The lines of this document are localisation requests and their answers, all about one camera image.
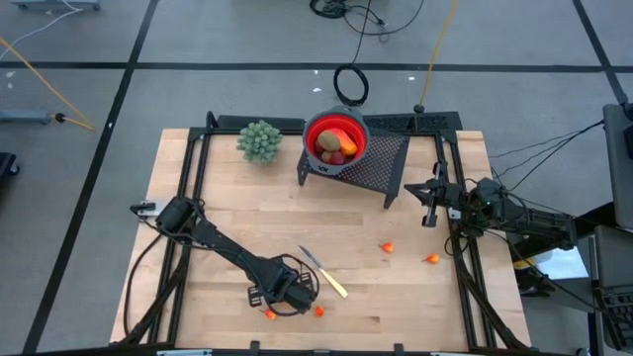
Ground black perforated metal shelf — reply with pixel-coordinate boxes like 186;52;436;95
296;126;411;210

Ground black metal table frame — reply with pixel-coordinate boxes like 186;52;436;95
118;111;533;356

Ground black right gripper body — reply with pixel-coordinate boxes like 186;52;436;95
423;160;469;227

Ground grey laptop computer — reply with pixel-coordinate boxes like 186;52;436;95
592;224;633;353

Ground thin black floor cables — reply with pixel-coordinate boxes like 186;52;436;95
489;118;607;194

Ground white rectangular board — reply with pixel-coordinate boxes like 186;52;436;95
518;222;590;281

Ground grey desk foot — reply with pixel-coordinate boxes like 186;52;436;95
10;0;103;12
0;109;52;126

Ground black floor object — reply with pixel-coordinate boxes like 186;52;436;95
0;151;21;179

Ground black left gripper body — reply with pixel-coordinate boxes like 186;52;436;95
246;264;318;312

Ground white floor cable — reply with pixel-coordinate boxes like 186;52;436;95
0;0;83;48

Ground black coiled floor cable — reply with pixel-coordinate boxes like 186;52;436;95
332;0;373;111

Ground black tangled floor cables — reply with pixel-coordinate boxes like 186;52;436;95
310;0;426;44

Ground black stand beam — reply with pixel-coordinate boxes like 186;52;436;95
513;202;617;258

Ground large red orange pepper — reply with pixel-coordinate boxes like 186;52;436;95
328;127;358;157

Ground black perforated metal panel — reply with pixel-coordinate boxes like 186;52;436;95
363;111;464;145

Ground yellow hanging cable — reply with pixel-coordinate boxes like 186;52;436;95
413;0;459;114
0;37;98;133

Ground red grey collapsible bowl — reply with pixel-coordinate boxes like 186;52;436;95
302;104;371;177

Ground green succulent potted plant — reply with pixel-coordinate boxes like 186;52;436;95
235;120;285;165

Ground grey monitor back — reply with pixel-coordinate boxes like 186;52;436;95
601;102;633;231

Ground knife with cream handle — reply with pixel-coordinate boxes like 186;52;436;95
298;245;349;300

